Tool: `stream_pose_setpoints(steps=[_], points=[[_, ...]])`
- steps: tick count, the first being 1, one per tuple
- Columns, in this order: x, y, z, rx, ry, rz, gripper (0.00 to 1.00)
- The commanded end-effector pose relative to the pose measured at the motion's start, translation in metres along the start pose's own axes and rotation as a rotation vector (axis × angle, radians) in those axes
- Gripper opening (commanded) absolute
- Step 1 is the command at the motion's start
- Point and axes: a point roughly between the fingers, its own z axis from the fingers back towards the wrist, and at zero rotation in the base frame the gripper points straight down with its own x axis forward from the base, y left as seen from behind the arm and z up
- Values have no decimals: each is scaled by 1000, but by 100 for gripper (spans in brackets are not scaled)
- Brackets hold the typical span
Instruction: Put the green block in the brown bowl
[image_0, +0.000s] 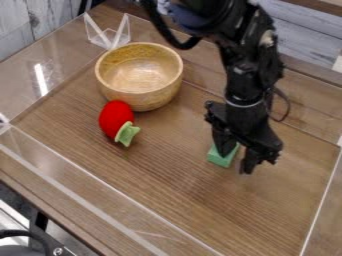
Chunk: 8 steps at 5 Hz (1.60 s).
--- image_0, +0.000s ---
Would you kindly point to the green rectangular block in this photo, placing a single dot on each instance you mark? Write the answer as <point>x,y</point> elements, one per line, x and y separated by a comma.
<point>218,160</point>

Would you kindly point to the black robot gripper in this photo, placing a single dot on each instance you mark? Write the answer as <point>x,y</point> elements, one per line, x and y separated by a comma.
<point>246,126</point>

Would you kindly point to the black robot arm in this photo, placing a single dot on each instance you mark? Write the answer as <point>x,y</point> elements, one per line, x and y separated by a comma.
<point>242,30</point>

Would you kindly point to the clear acrylic corner bracket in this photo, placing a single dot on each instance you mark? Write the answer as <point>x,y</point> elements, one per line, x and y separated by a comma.
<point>108,38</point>

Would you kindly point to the black table frame clamp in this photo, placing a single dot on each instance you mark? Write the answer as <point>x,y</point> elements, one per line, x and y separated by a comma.
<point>21,240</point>

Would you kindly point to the red plush strawberry toy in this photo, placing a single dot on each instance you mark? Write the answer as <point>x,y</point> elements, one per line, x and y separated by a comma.
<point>116,122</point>

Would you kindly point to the brown wooden bowl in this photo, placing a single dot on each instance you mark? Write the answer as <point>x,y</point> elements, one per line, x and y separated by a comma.
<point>142,74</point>

